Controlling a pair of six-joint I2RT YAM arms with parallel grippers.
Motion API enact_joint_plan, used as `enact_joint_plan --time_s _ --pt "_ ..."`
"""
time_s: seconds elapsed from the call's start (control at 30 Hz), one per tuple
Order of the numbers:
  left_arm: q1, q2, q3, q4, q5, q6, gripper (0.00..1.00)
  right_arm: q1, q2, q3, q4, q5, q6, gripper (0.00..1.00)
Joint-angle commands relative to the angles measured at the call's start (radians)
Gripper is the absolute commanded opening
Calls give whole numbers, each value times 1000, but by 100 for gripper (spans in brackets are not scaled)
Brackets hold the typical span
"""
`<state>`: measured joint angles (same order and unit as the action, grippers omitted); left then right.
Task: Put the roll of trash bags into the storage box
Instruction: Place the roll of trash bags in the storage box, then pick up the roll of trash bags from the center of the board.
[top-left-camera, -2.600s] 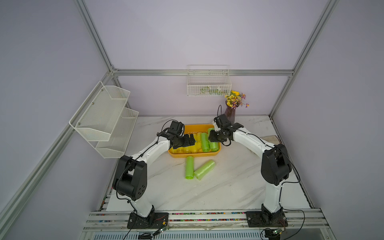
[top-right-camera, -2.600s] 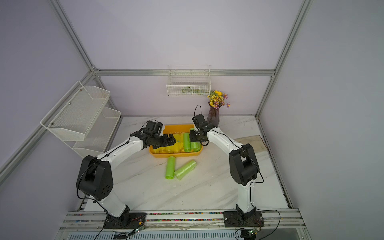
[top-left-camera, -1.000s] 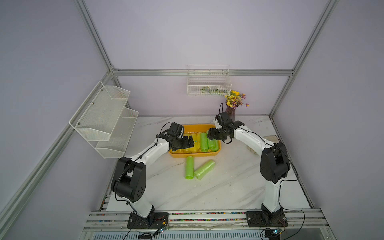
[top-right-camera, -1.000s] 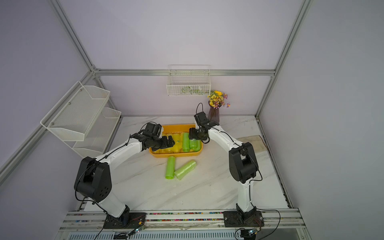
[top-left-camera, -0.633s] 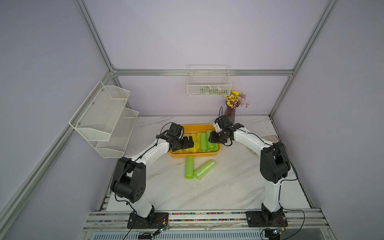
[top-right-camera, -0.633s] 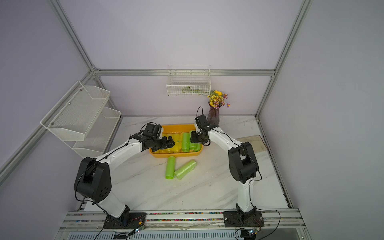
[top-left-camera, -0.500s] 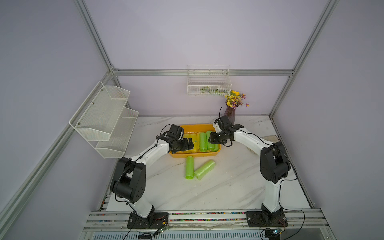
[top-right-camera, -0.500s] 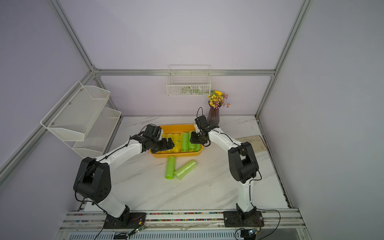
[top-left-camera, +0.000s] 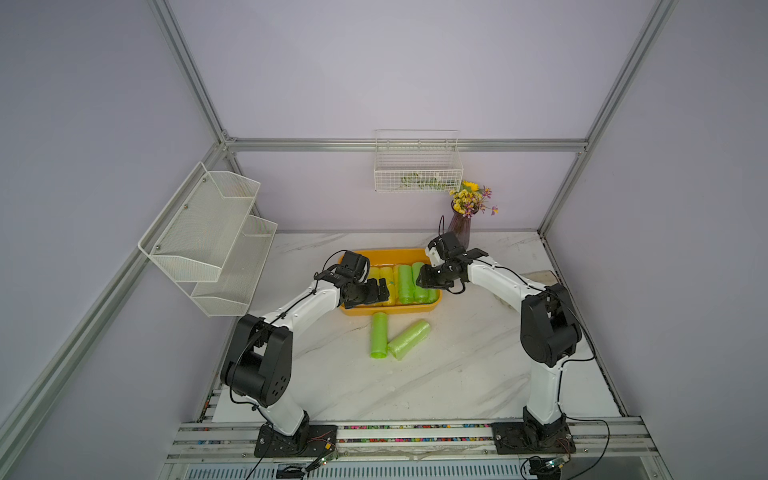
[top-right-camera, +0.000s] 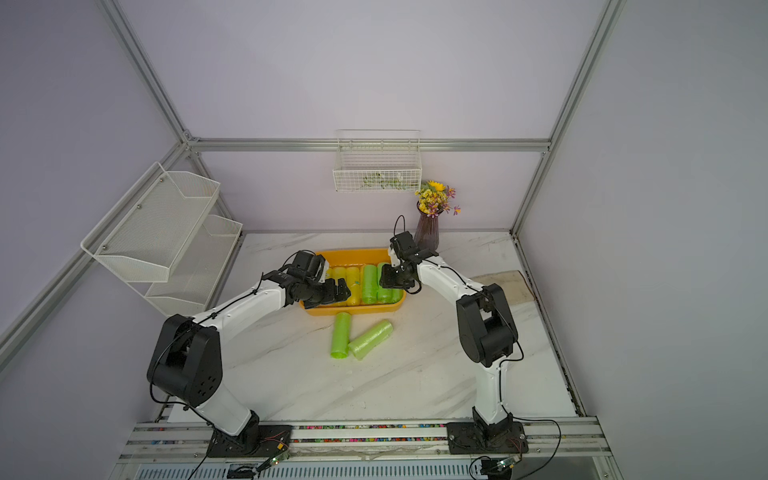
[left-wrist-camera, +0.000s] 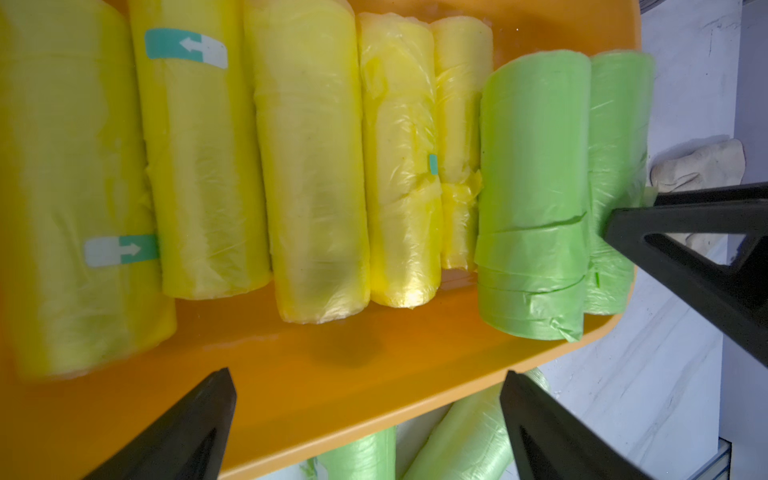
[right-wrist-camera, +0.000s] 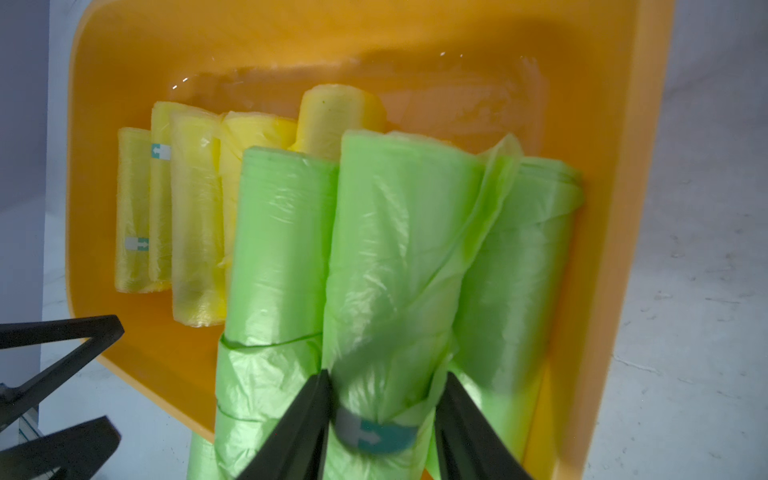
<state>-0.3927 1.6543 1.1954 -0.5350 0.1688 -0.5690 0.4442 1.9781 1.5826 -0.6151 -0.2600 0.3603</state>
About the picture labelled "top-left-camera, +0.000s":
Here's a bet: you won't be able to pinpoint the white mesh lower shelf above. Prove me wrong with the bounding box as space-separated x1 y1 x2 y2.
191 215 277 317

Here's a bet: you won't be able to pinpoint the purple glass vase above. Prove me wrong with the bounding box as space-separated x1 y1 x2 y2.
448 205 472 250

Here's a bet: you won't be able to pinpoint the white wire wall basket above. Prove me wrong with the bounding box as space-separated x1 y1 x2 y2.
374 129 464 193

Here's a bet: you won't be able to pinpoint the white mesh shelf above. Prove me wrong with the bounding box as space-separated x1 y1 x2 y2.
191 215 277 317
138 164 260 283

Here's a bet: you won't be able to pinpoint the white mesh upper shelf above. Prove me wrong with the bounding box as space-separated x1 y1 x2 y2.
138 164 260 283

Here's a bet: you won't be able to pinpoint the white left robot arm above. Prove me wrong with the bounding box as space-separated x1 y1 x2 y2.
220 280 390 437

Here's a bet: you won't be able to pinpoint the yellow trash bag roll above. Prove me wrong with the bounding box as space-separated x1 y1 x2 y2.
379 266 397 306
367 267 381 283

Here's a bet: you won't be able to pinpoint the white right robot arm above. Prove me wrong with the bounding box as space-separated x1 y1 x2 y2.
416 259 582 447

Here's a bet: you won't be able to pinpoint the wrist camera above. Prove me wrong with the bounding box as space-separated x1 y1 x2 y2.
425 231 466 267
336 250 370 282

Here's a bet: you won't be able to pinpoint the yellow and purple flowers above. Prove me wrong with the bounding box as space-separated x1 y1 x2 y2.
450 181 499 218

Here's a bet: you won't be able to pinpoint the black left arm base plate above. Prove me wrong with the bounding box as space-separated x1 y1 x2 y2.
254 423 338 458

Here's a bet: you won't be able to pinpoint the aluminium rail frame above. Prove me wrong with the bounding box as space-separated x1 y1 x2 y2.
159 418 672 479

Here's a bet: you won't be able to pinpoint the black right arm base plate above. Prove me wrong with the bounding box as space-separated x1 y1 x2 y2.
491 421 576 456

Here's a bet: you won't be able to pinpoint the yellow plastic storage box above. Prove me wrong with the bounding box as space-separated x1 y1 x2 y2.
340 248 443 316

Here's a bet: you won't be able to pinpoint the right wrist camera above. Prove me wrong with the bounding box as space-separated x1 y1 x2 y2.
425 231 466 267

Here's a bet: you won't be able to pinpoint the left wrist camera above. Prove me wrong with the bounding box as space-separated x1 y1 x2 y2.
336 250 370 282

